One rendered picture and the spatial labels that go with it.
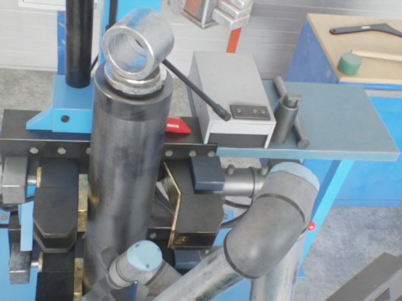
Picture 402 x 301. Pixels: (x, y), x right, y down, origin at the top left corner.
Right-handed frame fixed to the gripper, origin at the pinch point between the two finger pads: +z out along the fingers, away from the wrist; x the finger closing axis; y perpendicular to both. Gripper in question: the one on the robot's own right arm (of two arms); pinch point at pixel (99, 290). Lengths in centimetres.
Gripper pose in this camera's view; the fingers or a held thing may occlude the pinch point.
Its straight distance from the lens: 190.1
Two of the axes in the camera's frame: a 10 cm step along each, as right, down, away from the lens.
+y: 6.0, 7.9, -1.1
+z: -5.2, 4.9, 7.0
